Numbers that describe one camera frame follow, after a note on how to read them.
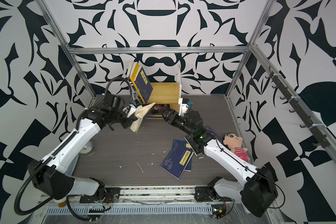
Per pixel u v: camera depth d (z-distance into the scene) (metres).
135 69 0.78
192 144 0.56
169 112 0.64
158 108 1.02
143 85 0.86
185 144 0.92
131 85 0.78
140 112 0.74
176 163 0.83
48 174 0.39
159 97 0.95
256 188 0.39
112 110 0.58
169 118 0.63
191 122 0.55
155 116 1.00
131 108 0.65
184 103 0.66
